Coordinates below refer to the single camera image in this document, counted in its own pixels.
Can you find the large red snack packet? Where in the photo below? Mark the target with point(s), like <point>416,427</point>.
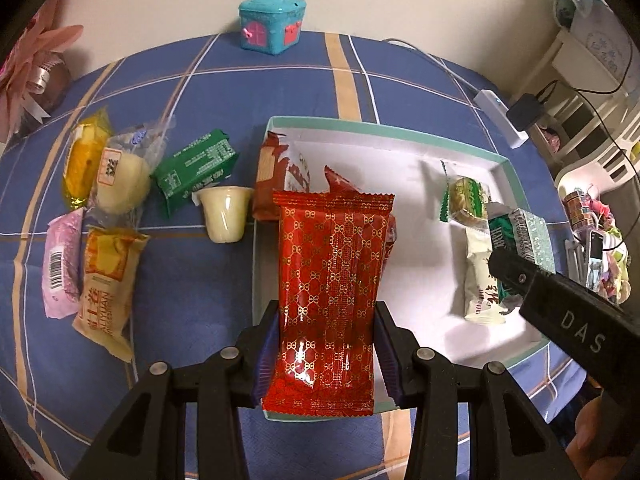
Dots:
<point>325,285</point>

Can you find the clear packet with white bun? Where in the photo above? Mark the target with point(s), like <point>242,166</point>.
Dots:
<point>122,180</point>

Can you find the small red snack packet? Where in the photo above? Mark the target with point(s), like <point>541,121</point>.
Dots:
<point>340,182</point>

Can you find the white and teal bag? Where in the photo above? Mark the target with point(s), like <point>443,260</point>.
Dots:
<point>600,35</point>

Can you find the teal toy box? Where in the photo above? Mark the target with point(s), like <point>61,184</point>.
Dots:
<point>270,25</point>

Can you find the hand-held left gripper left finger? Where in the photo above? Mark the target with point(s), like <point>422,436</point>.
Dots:
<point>265,345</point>

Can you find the plain green snack packet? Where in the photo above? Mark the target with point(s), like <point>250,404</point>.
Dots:
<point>195,170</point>

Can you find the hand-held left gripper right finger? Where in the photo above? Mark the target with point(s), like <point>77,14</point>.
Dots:
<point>387,355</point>

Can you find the green and silver snack packet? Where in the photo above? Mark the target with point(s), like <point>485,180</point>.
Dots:
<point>530,235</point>

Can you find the pink paper flower bouquet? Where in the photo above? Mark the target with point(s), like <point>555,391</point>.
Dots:
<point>30,65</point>

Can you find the pale jelly cup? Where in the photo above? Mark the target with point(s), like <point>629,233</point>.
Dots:
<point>225,215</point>

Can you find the green and yellow cookie packet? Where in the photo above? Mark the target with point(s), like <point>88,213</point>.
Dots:
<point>467,195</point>

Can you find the brown and white snack packet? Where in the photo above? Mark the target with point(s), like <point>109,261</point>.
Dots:
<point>267,180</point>

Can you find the basket of colourful small things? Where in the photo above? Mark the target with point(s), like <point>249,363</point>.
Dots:
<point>600,240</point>

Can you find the white power strip with plug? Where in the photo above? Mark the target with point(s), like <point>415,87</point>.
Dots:
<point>492,102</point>

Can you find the beige and orange snack packet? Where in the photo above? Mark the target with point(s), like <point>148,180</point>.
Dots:
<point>105,285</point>

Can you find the teal and white cardboard tray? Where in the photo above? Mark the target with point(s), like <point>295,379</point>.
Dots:
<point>425,270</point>

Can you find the person's right hand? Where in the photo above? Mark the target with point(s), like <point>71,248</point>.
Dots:
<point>592,430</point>

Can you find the black adapter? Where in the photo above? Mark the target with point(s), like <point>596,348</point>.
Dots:
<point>525,110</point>

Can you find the white shelf rack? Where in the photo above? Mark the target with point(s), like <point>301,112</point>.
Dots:
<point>570,55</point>

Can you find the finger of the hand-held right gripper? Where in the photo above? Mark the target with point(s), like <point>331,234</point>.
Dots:
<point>512,272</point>

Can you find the white packet with red characters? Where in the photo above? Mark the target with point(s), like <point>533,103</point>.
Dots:
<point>482,280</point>

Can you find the yellow snack packet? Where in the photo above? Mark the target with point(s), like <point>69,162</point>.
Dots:
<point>82,165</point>

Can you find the pink snack packet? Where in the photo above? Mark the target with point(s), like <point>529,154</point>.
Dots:
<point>62,265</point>

